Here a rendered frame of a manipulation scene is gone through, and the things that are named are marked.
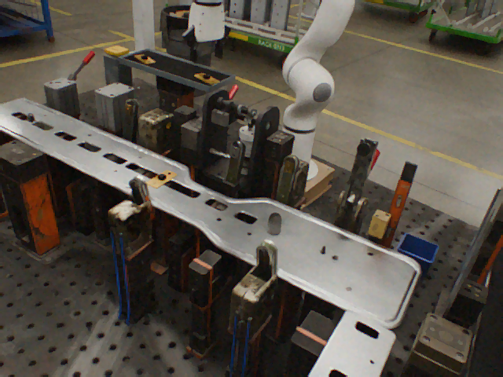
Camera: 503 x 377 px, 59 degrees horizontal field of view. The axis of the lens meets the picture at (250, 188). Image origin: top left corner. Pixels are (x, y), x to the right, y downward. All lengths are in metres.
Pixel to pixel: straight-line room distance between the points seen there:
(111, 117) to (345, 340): 0.95
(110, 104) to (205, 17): 0.38
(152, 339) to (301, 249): 0.45
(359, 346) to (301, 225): 0.34
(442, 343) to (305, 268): 0.30
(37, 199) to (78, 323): 0.36
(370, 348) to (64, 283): 0.86
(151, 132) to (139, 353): 0.60
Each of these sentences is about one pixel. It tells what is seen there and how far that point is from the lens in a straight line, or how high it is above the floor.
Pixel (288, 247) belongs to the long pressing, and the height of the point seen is 1.00.
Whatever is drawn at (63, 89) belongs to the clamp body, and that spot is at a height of 1.05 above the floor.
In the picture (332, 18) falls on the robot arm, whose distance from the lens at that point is 1.44.
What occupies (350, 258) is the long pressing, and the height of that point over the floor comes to 1.00.
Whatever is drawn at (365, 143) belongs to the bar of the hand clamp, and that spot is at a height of 1.22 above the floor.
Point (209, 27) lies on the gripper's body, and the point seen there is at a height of 1.32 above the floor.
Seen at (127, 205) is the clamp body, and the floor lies 1.04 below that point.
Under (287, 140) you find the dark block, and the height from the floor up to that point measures 1.12.
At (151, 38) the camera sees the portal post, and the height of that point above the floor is 0.21.
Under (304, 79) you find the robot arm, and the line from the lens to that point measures 1.43.
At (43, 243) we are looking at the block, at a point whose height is 0.75.
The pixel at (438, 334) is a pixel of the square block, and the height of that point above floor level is 1.06.
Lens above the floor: 1.65
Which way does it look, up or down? 34 degrees down
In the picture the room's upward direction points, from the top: 6 degrees clockwise
